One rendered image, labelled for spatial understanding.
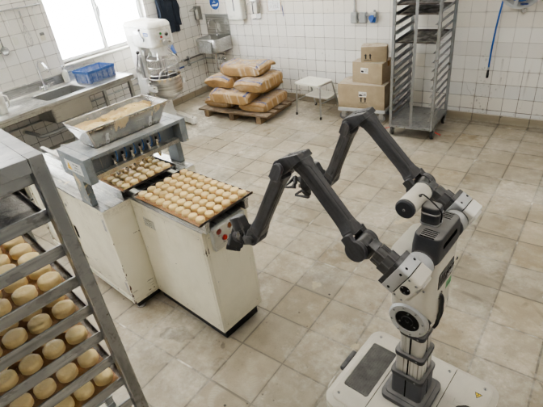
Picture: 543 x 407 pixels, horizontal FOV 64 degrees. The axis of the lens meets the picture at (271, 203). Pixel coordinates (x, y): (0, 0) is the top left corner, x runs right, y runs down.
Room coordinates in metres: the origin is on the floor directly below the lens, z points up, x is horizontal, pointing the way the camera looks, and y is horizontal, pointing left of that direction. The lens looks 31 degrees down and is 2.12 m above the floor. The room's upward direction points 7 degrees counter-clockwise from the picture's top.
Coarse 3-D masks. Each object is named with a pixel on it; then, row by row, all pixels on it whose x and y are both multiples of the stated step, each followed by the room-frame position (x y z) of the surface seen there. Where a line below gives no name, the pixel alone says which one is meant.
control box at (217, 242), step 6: (240, 210) 2.07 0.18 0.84; (228, 216) 2.02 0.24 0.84; (222, 222) 1.97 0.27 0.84; (228, 222) 1.98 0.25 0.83; (216, 228) 1.93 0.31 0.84; (222, 228) 1.95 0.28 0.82; (228, 228) 1.97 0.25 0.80; (210, 234) 1.92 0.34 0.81; (216, 234) 1.91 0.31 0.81; (222, 234) 1.94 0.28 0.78; (228, 234) 1.97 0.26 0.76; (216, 240) 1.91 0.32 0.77; (222, 240) 1.94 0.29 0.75; (216, 246) 1.90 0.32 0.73; (222, 246) 1.93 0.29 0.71
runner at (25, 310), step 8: (72, 280) 0.78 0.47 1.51; (56, 288) 0.76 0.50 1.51; (64, 288) 0.77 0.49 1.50; (72, 288) 0.78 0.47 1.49; (40, 296) 0.73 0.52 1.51; (48, 296) 0.74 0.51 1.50; (56, 296) 0.75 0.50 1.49; (24, 304) 0.71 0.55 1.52; (32, 304) 0.72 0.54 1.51; (40, 304) 0.73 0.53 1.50; (16, 312) 0.70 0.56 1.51; (24, 312) 0.71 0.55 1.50; (32, 312) 0.72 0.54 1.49; (0, 320) 0.68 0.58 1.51; (8, 320) 0.69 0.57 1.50; (16, 320) 0.69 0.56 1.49; (0, 328) 0.67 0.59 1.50
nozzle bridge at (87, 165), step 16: (144, 128) 2.63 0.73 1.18; (160, 128) 2.61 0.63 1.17; (176, 128) 2.74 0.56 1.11; (80, 144) 2.50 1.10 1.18; (112, 144) 2.44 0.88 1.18; (128, 144) 2.45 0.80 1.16; (144, 144) 2.61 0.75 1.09; (160, 144) 2.67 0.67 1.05; (176, 144) 2.80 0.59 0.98; (64, 160) 2.43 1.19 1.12; (80, 160) 2.26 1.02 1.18; (96, 160) 2.38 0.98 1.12; (128, 160) 2.48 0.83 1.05; (176, 160) 2.83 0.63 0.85; (80, 176) 2.32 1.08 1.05; (96, 176) 2.27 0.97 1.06; (80, 192) 2.39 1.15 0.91
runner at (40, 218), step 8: (32, 216) 0.77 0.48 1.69; (40, 216) 0.78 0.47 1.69; (16, 224) 0.75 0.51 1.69; (24, 224) 0.76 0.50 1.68; (32, 224) 0.77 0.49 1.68; (40, 224) 0.77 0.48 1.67; (0, 232) 0.73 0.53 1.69; (8, 232) 0.74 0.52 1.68; (16, 232) 0.74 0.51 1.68; (24, 232) 0.75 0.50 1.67; (0, 240) 0.72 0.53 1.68; (8, 240) 0.73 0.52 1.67
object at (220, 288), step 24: (144, 216) 2.29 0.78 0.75; (168, 216) 2.10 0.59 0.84; (144, 240) 2.36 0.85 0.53; (168, 240) 2.14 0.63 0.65; (192, 240) 1.95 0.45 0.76; (168, 264) 2.20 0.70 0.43; (192, 264) 2.00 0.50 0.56; (216, 264) 1.92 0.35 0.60; (240, 264) 2.04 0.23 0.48; (168, 288) 2.27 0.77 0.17; (192, 288) 2.05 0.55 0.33; (216, 288) 1.90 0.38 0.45; (240, 288) 2.01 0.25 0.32; (192, 312) 2.17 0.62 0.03; (216, 312) 1.91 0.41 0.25; (240, 312) 1.99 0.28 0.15
